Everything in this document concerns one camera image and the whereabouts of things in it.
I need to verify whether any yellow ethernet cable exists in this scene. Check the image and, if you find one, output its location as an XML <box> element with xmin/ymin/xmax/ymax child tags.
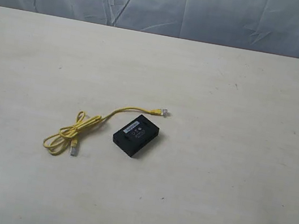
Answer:
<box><xmin>41</xmin><ymin>89</ymin><xmax>173</xmax><ymax>175</ymax></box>

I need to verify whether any small black network box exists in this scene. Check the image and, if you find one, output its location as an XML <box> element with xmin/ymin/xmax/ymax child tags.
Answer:
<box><xmin>112</xmin><ymin>115</ymin><xmax>164</xmax><ymax>160</ymax></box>

